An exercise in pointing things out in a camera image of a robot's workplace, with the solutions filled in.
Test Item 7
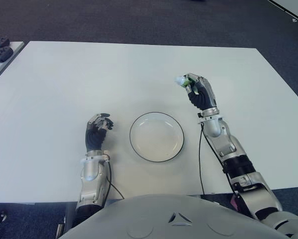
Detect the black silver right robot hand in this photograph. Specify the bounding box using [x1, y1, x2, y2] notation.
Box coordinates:
[185, 73, 221, 112]

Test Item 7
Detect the grey table leg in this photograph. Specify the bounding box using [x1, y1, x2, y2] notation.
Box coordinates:
[63, 201, 78, 231]

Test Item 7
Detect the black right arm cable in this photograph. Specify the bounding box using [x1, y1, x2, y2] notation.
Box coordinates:
[198, 123, 207, 195]

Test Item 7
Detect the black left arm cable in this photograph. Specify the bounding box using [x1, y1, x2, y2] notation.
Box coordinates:
[105, 159, 125, 200]

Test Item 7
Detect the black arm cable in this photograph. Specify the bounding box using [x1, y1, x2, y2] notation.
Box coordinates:
[198, 123, 207, 195]
[105, 159, 125, 200]

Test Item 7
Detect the white plate with black rim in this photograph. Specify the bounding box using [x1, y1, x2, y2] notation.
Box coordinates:
[129, 112, 185, 164]

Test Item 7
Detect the green toothpaste tube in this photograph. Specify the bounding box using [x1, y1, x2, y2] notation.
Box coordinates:
[173, 74, 200, 96]

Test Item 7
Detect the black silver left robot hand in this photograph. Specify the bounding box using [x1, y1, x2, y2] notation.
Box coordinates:
[85, 113, 114, 152]

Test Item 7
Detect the grey robot torso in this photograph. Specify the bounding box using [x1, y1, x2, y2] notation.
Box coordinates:
[56, 194, 289, 239]

